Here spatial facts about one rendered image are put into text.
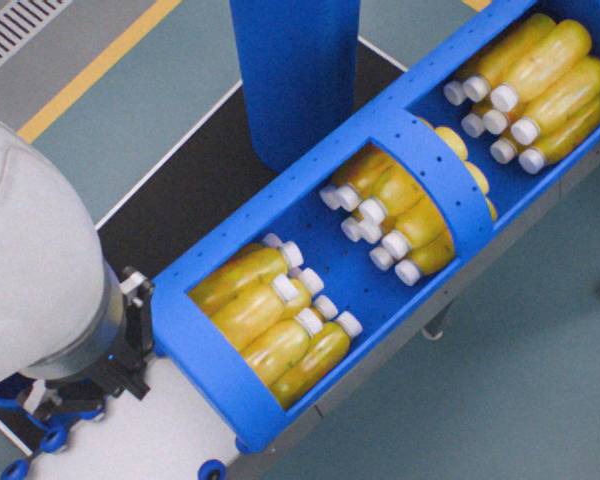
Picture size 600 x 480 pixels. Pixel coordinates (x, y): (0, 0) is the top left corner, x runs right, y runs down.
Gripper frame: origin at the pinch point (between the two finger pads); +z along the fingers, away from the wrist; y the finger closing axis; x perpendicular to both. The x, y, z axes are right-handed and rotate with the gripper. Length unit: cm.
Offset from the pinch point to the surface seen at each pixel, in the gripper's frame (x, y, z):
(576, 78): 13, -79, 42
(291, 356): 3.4, -17.3, 43.3
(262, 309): -3.1, -19.5, 38.9
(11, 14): -158, -73, 155
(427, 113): -5, -67, 54
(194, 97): -89, -84, 155
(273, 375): 2.9, -13.7, 43.7
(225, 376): -0.1, -8.6, 32.9
